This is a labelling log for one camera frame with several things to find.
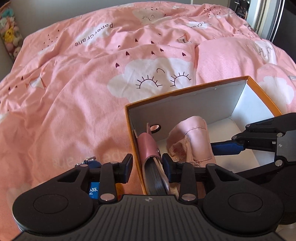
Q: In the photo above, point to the pink umbrella pouch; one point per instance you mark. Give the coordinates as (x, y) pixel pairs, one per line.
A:
(189, 142)

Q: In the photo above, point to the hanging plush toy organizer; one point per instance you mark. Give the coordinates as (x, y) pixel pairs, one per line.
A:
(10, 32)

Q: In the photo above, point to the orange cardboard box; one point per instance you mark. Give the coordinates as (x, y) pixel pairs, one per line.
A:
(227, 106)

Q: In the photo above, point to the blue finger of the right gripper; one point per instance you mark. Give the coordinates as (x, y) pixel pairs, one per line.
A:
(226, 148)

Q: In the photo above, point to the pink card holder wallet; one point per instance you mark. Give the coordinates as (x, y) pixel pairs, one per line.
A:
(155, 180)

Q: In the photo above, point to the blue Ocean Park tag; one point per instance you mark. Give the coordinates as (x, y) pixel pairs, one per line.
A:
(94, 190)

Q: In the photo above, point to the pink cloud-print duvet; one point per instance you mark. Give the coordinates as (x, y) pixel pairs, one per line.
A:
(64, 99)

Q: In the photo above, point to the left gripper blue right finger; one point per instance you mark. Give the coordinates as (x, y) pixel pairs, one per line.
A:
(169, 167)

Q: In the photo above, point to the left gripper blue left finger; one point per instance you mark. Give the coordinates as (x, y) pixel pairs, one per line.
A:
(124, 169)

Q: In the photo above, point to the red panda sailor plush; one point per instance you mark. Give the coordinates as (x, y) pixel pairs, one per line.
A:
(92, 163)

